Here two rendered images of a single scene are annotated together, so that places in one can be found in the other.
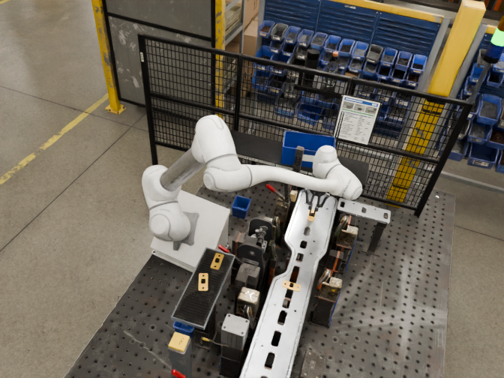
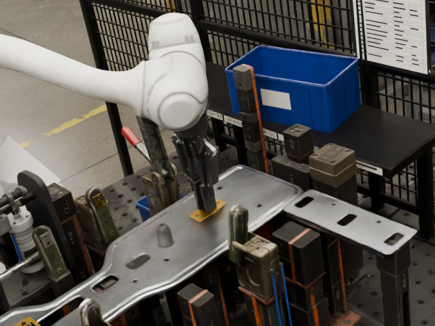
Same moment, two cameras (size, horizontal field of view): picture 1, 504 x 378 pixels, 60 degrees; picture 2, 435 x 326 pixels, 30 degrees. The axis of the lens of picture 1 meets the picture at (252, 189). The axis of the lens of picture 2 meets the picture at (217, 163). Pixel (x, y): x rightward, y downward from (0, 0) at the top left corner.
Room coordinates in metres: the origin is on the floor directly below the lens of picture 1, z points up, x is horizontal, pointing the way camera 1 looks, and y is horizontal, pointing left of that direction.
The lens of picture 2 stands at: (0.48, -1.30, 1.99)
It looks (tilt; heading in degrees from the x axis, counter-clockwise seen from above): 30 degrees down; 39
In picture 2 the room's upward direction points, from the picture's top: 11 degrees counter-clockwise
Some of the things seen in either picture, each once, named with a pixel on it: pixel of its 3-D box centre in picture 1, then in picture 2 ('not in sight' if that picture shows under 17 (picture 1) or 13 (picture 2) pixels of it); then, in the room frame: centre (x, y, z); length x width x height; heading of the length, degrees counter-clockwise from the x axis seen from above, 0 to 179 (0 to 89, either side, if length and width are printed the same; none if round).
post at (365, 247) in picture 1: (377, 234); (395, 297); (1.69, -0.74, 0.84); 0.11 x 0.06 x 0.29; 76
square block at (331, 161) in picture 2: (338, 204); (338, 218); (1.87, -0.52, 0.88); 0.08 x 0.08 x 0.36; 76
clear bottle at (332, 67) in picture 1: (332, 69); not in sight; (2.28, -0.39, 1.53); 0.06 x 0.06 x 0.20
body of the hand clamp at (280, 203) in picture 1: (279, 223); (171, 235); (1.67, -0.17, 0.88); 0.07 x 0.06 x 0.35; 76
